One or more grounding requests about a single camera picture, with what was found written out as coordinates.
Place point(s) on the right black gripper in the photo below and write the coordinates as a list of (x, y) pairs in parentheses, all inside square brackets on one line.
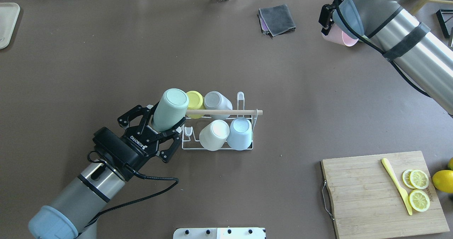
[(324, 17)]

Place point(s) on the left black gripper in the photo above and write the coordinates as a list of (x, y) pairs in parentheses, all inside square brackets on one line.
[(137, 148)]

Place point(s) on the pink cup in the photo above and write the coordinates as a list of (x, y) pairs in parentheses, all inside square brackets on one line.
[(338, 36)]

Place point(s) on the green cup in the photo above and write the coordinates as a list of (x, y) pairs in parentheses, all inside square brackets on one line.
[(171, 109)]

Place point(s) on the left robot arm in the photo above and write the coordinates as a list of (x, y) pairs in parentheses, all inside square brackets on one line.
[(77, 208)]

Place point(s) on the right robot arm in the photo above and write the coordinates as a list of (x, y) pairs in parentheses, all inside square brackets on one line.
[(401, 39)]

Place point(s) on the yellow cup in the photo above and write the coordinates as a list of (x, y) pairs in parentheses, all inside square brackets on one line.
[(196, 101)]

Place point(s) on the white cup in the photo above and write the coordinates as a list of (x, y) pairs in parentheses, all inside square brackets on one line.
[(214, 135)]

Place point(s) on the grey cup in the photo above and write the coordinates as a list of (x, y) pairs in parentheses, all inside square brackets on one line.
[(216, 101)]

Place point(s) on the light blue cup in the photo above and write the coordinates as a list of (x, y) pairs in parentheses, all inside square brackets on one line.
[(241, 134)]

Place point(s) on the grey cloth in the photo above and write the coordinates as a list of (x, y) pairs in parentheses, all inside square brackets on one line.
[(278, 19)]

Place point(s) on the purple cloth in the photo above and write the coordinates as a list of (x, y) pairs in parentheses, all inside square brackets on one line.
[(263, 25)]

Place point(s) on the lemon slice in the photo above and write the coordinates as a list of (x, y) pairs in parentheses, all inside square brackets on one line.
[(419, 200), (418, 179), (406, 178)]

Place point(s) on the cream tray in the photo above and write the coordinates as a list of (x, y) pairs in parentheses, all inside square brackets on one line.
[(9, 12)]

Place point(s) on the bamboo cutting board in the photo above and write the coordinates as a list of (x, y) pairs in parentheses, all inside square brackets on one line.
[(366, 204)]

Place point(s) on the yellow lemon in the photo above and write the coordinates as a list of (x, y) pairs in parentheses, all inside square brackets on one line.
[(443, 181), (450, 164)]

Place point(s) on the yellow plastic knife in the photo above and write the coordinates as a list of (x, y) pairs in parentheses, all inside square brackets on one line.
[(403, 193)]

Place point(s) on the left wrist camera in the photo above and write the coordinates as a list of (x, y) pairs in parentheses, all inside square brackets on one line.
[(116, 152)]

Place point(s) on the white wire cup rack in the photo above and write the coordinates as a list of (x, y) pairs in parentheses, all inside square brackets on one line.
[(196, 120)]

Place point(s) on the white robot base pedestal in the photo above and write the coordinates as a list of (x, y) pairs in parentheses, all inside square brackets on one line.
[(220, 233)]

